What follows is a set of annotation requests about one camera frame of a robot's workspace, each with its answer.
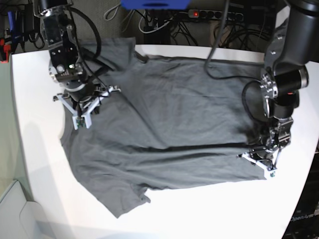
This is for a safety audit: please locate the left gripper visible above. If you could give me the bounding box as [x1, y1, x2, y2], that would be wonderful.
[249, 146, 279, 169]

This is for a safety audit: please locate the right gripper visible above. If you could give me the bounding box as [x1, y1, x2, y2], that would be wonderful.
[66, 86, 105, 116]

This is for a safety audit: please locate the grey t-shirt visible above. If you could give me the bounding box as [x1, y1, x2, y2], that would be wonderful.
[60, 38, 264, 218]

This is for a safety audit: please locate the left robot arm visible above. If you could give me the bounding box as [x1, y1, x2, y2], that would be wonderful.
[239, 0, 319, 176]

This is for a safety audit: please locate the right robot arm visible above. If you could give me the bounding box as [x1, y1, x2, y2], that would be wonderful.
[33, 0, 105, 116]

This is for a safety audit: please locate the red clamp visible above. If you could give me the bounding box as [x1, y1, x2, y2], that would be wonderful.
[0, 38, 11, 63]

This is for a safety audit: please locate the blue box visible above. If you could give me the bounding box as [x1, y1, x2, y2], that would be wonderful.
[121, 0, 190, 9]

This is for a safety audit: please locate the grey bin at table corner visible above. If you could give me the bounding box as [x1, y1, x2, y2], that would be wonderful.
[0, 180, 56, 239]

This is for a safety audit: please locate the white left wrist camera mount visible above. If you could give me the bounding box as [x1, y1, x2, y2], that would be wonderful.
[237, 148, 282, 180]

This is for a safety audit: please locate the black power strip red switch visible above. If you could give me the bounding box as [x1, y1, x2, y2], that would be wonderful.
[187, 9, 244, 22]

